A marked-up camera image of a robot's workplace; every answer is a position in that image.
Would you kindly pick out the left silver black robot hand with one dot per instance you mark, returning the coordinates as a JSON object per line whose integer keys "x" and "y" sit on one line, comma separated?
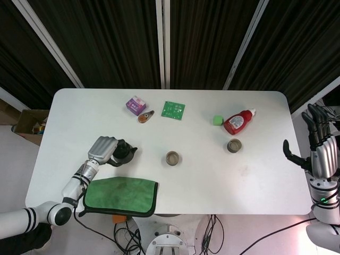
{"x": 102, "y": 150}

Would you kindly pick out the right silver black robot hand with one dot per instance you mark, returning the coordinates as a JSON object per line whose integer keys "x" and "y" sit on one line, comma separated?
{"x": 324, "y": 156}

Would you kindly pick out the black teapot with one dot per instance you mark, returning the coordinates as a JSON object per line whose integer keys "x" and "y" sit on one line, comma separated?
{"x": 126, "y": 154}

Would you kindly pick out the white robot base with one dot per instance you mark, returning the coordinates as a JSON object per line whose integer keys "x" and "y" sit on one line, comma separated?
{"x": 164, "y": 239}

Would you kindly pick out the brown cup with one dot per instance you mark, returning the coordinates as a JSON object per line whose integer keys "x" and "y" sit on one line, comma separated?
{"x": 234, "y": 146}
{"x": 173, "y": 159}

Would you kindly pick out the green cloth black trim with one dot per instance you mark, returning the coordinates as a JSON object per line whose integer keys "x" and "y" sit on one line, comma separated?
{"x": 119, "y": 194}

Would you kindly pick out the orange correction tape dispenser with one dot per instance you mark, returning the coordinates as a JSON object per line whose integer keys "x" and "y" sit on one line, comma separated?
{"x": 144, "y": 117}

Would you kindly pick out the purple cardboard box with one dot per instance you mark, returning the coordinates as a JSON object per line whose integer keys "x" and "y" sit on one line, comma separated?
{"x": 135, "y": 105}

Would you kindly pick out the orange plastic part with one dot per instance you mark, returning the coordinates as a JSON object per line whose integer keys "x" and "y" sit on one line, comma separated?
{"x": 119, "y": 219}

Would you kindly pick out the brown cardboard box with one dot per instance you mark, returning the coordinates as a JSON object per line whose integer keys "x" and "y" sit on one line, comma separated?
{"x": 26, "y": 119}

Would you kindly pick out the green circuit board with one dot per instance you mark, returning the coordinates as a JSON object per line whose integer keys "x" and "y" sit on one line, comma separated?
{"x": 174, "y": 110}

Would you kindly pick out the red ketchup bottle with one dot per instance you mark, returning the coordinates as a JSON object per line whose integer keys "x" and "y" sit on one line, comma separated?
{"x": 236, "y": 123}

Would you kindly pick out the black pleated curtain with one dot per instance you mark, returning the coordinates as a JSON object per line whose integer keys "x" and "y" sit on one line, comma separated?
{"x": 106, "y": 40}
{"x": 305, "y": 40}
{"x": 207, "y": 40}
{"x": 16, "y": 53}

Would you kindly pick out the green cube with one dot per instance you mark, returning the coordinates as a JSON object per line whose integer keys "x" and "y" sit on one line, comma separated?
{"x": 217, "y": 120}

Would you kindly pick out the white frame post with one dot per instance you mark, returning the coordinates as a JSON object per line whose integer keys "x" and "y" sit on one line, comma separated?
{"x": 247, "y": 40}
{"x": 50, "y": 40}
{"x": 162, "y": 40}

